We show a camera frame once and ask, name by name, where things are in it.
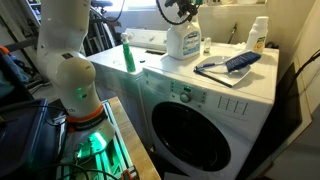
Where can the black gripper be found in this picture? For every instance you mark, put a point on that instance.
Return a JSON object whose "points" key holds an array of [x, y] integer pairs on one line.
{"points": [[186, 5]]}

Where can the big white detergent bottle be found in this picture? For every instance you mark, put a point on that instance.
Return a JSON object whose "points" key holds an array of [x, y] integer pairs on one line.
{"points": [[183, 41]]}

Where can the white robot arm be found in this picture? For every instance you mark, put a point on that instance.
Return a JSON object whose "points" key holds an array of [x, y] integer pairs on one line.
{"points": [[71, 76]]}

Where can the small clear glass bottle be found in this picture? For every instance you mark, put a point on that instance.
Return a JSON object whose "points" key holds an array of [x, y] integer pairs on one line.
{"points": [[207, 45]]}

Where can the white bottle yellow label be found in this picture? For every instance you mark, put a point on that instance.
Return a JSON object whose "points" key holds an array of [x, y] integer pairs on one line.
{"points": [[256, 36]]}

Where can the green spray bottle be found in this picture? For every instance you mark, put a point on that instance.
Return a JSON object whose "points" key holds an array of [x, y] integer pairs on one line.
{"points": [[128, 55]]}

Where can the blue hand brush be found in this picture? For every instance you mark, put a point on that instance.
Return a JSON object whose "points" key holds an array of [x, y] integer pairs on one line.
{"points": [[241, 61]]}

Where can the white dustpan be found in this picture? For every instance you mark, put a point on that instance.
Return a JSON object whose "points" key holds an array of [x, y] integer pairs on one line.
{"points": [[230, 75]]}

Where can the silver washer control knob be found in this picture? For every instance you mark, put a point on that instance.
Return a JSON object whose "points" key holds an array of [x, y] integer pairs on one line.
{"points": [[185, 97]]}

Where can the white dryer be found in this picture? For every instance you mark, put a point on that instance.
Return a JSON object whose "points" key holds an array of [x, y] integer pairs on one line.
{"points": [[113, 76]]}

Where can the white front-load washing machine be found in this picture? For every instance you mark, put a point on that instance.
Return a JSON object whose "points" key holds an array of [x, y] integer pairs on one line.
{"points": [[253, 110]]}

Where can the black round washer door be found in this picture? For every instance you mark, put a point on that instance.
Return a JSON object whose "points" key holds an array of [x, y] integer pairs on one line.
{"points": [[190, 136]]}

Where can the orange clamp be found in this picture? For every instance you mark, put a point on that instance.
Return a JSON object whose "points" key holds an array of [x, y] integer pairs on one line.
{"points": [[129, 175]]}

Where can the dark blue bag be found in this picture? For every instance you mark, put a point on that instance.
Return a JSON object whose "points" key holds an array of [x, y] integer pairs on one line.
{"points": [[23, 133]]}

